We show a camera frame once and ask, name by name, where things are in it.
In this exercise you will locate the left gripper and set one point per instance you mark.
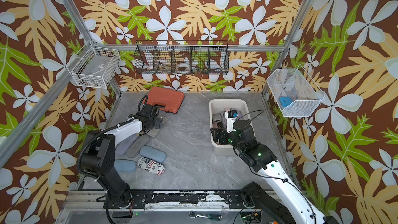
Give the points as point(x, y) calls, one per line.
point(159, 124)

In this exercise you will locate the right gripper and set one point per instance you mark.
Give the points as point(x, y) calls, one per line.
point(225, 132)

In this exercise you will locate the light grey glasses case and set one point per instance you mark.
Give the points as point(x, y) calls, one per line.
point(159, 123)

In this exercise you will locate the pale purple glasses case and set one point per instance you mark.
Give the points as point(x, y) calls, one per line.
point(224, 116)

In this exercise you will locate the grey fabric glasses case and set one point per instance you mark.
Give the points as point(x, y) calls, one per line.
point(217, 118)

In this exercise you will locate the cream plastic storage box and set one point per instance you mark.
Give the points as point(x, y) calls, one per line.
point(217, 106)

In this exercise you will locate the flag print glasses case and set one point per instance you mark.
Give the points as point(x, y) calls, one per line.
point(151, 166)

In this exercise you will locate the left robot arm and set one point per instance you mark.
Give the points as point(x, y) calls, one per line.
point(97, 157)

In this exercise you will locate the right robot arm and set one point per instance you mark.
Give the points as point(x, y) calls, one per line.
point(292, 207)

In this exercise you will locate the dark grey glasses case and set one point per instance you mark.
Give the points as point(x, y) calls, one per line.
point(135, 148)

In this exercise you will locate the slate blue glasses case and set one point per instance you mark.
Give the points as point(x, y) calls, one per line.
point(125, 165)

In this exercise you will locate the red plastic tool case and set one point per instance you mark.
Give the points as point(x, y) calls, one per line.
point(168, 100)

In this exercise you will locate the blue object in basket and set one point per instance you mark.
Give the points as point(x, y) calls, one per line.
point(285, 101)

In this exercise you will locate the white mesh basket right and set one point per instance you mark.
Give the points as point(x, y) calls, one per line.
point(300, 86)

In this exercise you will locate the ratchet wrench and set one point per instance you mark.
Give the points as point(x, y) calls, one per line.
point(213, 217)

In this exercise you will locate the black wire basket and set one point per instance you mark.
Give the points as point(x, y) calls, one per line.
point(182, 57)

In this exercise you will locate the white wire basket left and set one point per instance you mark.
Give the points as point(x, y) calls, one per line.
point(94, 66)

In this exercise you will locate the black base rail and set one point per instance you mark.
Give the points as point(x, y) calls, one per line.
point(231, 199)

